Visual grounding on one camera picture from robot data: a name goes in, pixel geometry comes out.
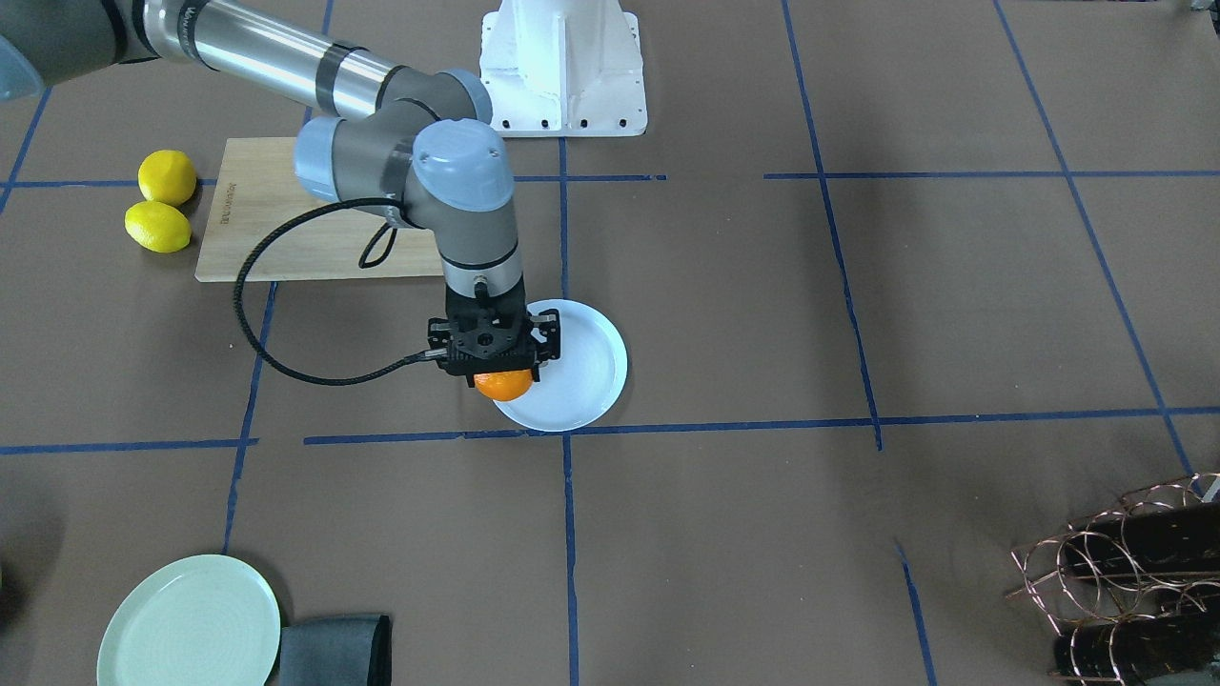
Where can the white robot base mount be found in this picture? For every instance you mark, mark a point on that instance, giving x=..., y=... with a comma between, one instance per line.
x=564, y=68

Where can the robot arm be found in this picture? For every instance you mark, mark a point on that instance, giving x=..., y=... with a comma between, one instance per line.
x=417, y=149

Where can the light blue plate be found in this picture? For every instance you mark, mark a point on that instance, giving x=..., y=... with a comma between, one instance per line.
x=584, y=382

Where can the yellow lemon upper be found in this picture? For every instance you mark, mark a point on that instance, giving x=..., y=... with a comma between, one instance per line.
x=158, y=227

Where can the grey folded cloth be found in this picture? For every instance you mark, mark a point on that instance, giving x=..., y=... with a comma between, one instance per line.
x=353, y=649

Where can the orange mandarin fruit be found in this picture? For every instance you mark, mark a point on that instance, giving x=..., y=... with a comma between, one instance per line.
x=504, y=385

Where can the yellow lemon lower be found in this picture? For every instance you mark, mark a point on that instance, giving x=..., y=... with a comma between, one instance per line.
x=168, y=177

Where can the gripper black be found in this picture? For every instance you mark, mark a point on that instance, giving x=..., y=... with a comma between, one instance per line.
x=547, y=341

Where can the light green plate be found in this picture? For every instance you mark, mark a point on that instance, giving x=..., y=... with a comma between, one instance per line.
x=202, y=620

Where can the copper wire bottle rack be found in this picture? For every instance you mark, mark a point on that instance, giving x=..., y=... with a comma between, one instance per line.
x=1131, y=592

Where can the yellow lemon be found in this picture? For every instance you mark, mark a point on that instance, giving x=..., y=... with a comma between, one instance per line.
x=158, y=227
x=168, y=177

